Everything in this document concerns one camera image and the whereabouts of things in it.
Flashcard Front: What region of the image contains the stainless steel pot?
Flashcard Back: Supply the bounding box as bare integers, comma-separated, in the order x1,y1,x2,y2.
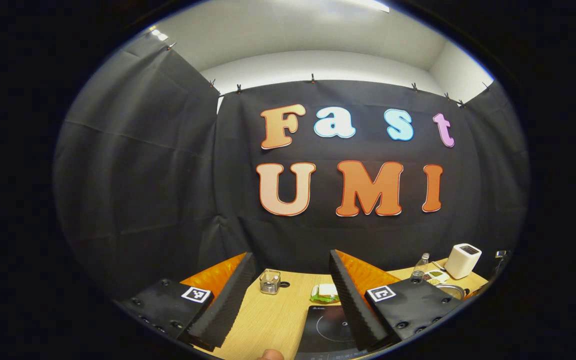
435,284,467,301

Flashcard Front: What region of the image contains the white bread sandwich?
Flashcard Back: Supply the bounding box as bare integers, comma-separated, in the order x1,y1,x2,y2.
310,284,341,304

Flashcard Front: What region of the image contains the white toaster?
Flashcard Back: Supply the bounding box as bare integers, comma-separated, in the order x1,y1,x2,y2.
444,243,483,280

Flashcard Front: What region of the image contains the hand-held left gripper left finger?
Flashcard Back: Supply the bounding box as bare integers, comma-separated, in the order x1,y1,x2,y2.
115,252,257,353

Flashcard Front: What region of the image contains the black backdrop cloth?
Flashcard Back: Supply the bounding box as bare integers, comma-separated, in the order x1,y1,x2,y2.
53,30,531,306

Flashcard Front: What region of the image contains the small metal mesh basket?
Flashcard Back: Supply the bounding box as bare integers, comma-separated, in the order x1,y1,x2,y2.
259,269,282,295

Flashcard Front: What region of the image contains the white divided plate with beans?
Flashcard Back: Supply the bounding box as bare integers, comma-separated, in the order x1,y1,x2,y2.
422,270,450,286

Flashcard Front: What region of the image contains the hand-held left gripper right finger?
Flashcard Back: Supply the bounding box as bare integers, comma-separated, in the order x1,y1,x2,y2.
329,249,466,353

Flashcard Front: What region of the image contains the clear plastic water bottle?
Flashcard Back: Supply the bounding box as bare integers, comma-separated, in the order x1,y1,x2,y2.
410,252,430,281

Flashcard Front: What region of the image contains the row of small backdrop clamps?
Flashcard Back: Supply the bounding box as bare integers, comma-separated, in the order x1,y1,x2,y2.
165,42,491,108

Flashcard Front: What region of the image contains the black induction cooktop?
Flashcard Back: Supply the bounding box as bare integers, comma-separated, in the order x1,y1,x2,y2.
295,305,369,360

